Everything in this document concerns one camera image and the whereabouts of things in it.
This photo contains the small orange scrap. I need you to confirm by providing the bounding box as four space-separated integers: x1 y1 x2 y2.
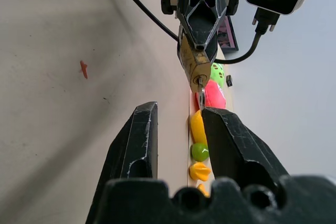
79 60 89 80

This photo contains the black camera cable with plug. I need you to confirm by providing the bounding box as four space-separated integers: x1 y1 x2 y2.
214 7 280 66

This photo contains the yellow toy banana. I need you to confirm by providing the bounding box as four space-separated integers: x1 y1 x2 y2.
190 109 208 145

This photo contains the green spotted toy fruit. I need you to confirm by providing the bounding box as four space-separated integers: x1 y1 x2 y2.
210 62 226 88

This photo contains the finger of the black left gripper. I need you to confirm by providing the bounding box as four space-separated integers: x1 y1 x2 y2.
176 0 228 51
205 26 219 63

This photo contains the orange toy fruit piece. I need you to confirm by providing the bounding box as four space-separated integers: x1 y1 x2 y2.
196 183 211 198

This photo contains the thin black cable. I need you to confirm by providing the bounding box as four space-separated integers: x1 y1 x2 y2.
108 0 180 42

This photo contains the pink and black box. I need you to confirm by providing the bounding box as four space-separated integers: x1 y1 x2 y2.
216 15 240 52

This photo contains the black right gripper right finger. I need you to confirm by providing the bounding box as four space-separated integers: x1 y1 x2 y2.
201 107 290 191

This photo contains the brass padlock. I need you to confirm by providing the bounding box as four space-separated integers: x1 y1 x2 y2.
177 25 212 94

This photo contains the silver key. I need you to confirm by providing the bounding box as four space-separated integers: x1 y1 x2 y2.
196 76 207 111

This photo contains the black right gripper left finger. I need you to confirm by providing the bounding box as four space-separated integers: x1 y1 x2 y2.
86 101 160 224

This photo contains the green toy ball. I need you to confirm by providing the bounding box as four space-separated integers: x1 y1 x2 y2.
191 142 210 163

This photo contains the pink toy fruit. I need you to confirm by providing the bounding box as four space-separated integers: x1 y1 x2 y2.
195 79 227 110

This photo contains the yellow toy star fruit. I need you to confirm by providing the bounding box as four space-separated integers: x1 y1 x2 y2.
189 162 212 182

